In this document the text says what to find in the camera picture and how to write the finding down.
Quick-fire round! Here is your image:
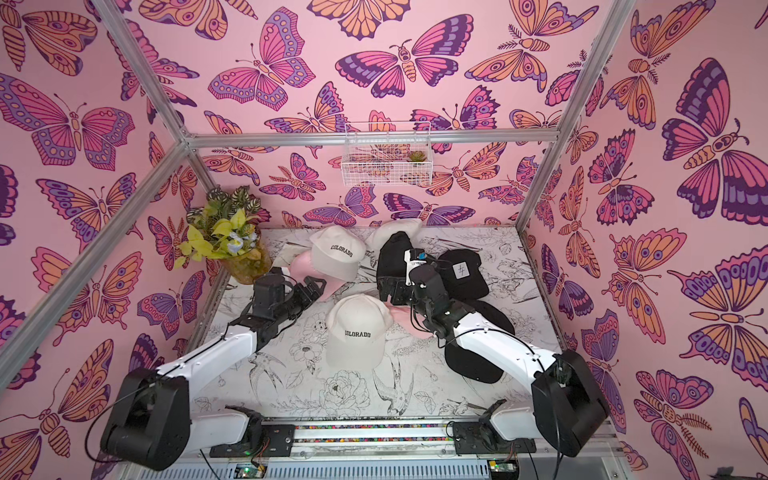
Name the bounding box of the aluminium horizontal back bar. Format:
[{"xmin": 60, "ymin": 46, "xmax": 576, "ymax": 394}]
[{"xmin": 187, "ymin": 129, "xmax": 559, "ymax": 149}]

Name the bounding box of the pink cap left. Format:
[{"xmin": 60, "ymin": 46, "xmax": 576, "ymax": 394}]
[{"xmin": 288, "ymin": 250, "xmax": 346, "ymax": 302}]

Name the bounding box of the white Colorado cap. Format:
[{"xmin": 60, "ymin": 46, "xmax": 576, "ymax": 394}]
[
  {"xmin": 326, "ymin": 294, "xmax": 394, "ymax": 371},
  {"xmin": 310, "ymin": 226, "xmax": 366, "ymax": 282}
]

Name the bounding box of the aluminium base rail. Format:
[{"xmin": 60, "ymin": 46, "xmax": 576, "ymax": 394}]
[{"xmin": 111, "ymin": 418, "xmax": 634, "ymax": 479}]

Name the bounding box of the plain black cap front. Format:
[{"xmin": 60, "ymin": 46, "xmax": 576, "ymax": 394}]
[{"xmin": 443, "ymin": 299, "xmax": 517, "ymax": 385}]

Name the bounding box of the small succulent in basket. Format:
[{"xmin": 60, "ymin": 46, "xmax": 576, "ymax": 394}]
[{"xmin": 408, "ymin": 151, "xmax": 428, "ymax": 163}]

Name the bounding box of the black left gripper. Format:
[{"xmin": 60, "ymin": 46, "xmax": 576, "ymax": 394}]
[{"xmin": 273, "ymin": 278, "xmax": 327, "ymax": 328}]

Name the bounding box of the aluminium left side bar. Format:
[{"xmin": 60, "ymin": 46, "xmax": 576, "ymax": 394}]
[{"xmin": 1, "ymin": 142, "xmax": 189, "ymax": 389}]

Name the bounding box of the aluminium corner post left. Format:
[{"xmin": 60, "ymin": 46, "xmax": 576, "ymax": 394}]
[{"xmin": 93, "ymin": 0, "xmax": 217, "ymax": 191}]

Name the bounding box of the white wire basket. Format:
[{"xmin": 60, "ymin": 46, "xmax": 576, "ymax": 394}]
[{"xmin": 339, "ymin": 120, "xmax": 434, "ymax": 188}]

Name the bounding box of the plain black cap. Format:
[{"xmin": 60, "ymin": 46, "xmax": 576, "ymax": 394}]
[
  {"xmin": 376, "ymin": 232, "xmax": 413, "ymax": 299},
  {"xmin": 443, "ymin": 299, "xmax": 517, "ymax": 385}
]

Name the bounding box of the aluminium corner post right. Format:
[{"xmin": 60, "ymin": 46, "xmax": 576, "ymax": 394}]
[{"xmin": 515, "ymin": 0, "xmax": 636, "ymax": 233}]

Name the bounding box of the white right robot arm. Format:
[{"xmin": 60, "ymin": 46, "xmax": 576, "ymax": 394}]
[{"xmin": 377, "ymin": 263, "xmax": 609, "ymax": 458}]

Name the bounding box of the pink cap centre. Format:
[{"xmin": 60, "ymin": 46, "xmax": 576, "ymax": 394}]
[{"xmin": 385, "ymin": 302, "xmax": 433, "ymax": 339}]

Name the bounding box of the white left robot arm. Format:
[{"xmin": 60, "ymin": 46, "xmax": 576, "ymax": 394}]
[{"xmin": 99, "ymin": 269, "xmax": 327, "ymax": 471}]

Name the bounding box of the black cap with white patch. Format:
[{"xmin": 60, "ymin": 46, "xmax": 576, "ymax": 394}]
[{"xmin": 437, "ymin": 249, "xmax": 490, "ymax": 300}]

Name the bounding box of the plain black cap back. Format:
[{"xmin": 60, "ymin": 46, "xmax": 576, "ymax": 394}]
[{"xmin": 376, "ymin": 232, "xmax": 413, "ymax": 299}]

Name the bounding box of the potted green plant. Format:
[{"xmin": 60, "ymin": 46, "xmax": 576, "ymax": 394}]
[{"xmin": 174, "ymin": 185, "xmax": 273, "ymax": 285}]

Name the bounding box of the aluminium corner post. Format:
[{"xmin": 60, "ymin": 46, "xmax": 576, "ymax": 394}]
[
  {"xmin": 93, "ymin": 0, "xmax": 217, "ymax": 191},
  {"xmin": 515, "ymin": 0, "xmax": 636, "ymax": 233}
]

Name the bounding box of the pink cap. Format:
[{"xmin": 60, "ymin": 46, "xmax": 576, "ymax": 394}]
[
  {"xmin": 288, "ymin": 250, "xmax": 346, "ymax": 302},
  {"xmin": 385, "ymin": 302, "xmax": 433, "ymax": 339}
]

